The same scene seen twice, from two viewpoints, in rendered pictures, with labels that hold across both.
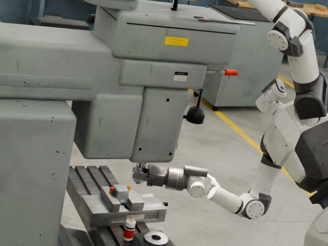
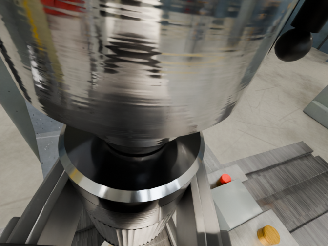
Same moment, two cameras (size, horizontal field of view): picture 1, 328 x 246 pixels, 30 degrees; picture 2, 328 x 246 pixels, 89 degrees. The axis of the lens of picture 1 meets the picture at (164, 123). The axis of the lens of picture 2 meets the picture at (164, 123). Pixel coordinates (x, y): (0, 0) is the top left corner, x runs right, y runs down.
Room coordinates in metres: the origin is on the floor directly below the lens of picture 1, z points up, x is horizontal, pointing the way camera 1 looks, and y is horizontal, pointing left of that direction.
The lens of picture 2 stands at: (2.21, 0.01, 1.30)
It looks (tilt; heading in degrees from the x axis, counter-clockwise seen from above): 44 degrees down; 89
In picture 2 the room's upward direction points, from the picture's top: 12 degrees clockwise
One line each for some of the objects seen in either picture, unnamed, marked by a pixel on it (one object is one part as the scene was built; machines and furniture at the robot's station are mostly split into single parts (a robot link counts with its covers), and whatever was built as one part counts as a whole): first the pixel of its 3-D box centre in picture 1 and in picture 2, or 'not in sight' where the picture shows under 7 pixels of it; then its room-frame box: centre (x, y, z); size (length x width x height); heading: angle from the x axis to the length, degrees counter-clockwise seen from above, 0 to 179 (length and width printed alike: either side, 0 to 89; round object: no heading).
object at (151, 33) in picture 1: (165, 30); not in sight; (2.19, 0.06, 1.81); 0.47 x 0.26 x 0.16; 118
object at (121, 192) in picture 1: (120, 193); (226, 208); (2.33, 0.12, 1.04); 0.06 x 0.05 x 0.06; 30
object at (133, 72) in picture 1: (152, 64); not in sight; (2.18, 0.09, 1.68); 0.34 x 0.24 x 0.10; 118
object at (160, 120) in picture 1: (150, 116); not in sight; (2.20, 0.06, 1.47); 0.21 x 0.19 x 0.32; 28
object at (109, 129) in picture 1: (103, 114); not in sight; (2.11, 0.22, 1.47); 0.24 x 0.19 x 0.26; 28
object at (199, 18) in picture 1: (226, 21); not in sight; (2.18, -0.14, 1.89); 0.24 x 0.04 x 0.01; 119
